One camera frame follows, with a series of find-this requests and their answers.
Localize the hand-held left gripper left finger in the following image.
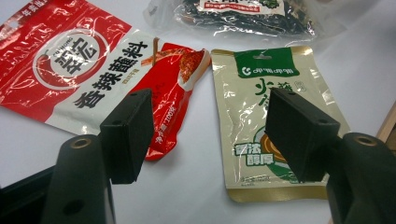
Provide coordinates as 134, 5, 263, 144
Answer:
40, 88, 156, 224

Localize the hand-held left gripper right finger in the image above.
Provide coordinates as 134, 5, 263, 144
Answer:
264, 87, 396, 224

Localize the beige and green sauce packet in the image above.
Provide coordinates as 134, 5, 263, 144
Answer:
210, 46, 351, 203

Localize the clear bag of dried seaweed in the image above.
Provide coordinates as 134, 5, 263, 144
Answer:
143, 0, 321, 41

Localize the red and white seasoning packet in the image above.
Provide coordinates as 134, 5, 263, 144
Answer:
0, 0, 212, 161

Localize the white paper sheet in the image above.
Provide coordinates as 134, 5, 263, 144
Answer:
0, 0, 396, 224

